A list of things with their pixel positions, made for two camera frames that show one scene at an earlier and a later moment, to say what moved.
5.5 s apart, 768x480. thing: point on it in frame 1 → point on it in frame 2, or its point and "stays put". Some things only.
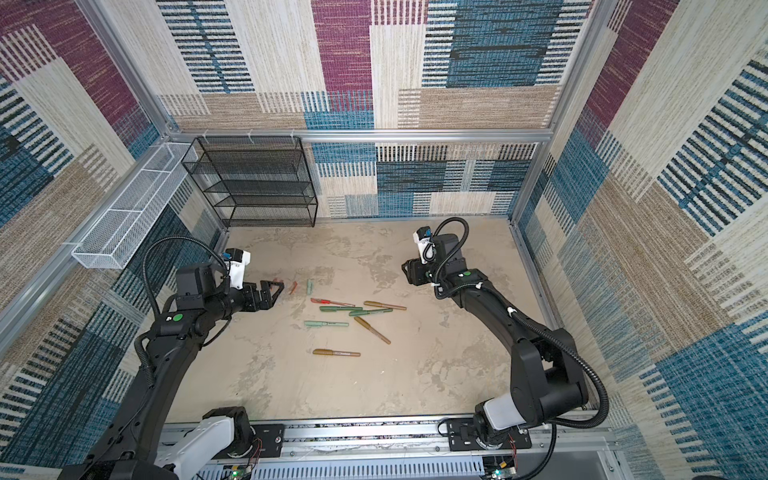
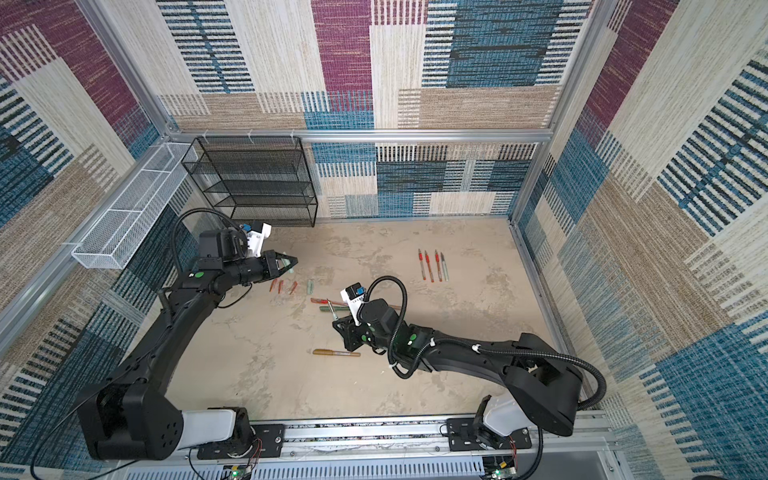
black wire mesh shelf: x=255 y=181 stays put
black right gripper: x=413 y=272 → x=350 y=333
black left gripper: x=265 y=302 → x=270 y=272
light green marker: x=318 y=324 → x=332 y=310
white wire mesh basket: x=121 y=231 stays put
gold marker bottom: x=335 y=352 stays put
